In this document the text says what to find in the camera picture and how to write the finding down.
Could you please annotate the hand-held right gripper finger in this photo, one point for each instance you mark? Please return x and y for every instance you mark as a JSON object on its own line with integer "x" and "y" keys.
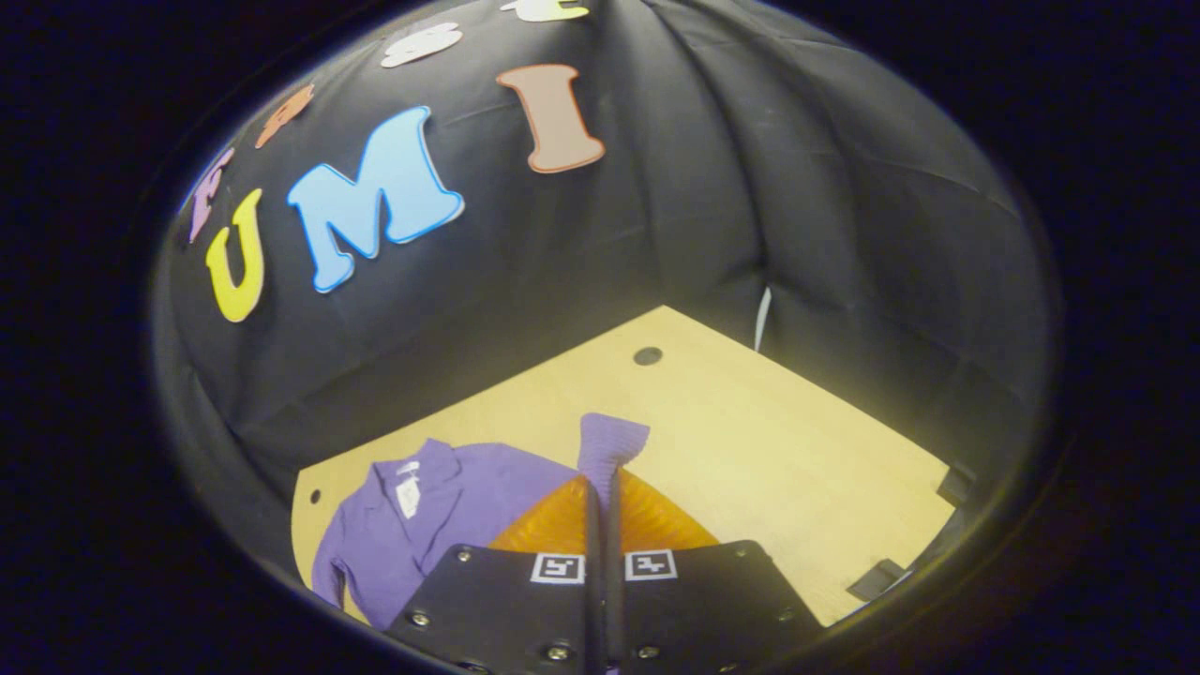
{"x": 614, "y": 609}
{"x": 592, "y": 609}

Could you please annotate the purple shirt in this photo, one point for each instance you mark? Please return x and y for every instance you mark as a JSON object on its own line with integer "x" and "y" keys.
{"x": 487, "y": 487}

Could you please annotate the black backdrop cloth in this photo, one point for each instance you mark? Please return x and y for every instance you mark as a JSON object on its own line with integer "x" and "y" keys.
{"x": 750, "y": 187}

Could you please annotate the black table edge bracket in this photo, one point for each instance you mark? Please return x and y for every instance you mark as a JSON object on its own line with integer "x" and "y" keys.
{"x": 956, "y": 487}
{"x": 877, "y": 578}

